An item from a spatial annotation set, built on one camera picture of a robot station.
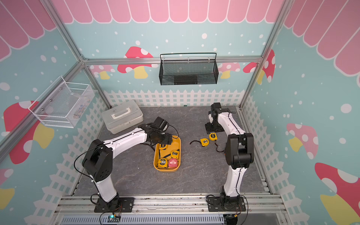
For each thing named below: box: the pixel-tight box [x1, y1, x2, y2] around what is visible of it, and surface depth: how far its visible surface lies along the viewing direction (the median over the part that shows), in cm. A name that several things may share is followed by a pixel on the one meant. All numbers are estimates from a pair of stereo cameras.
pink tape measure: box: [168, 157, 178, 168], surface depth 89 cm
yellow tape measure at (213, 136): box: [209, 132, 218, 142], surface depth 101 cm
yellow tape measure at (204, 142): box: [189, 137, 210, 147], surface depth 99 cm
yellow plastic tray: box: [153, 135, 182, 173], surface depth 91 cm
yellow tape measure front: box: [157, 157, 169, 169], surface depth 87 cm
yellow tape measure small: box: [170, 149, 180, 159], surface depth 93 cm
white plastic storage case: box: [101, 100, 144, 135], surface depth 102 cm
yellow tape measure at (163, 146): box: [158, 143, 168, 150], surface depth 96 cm
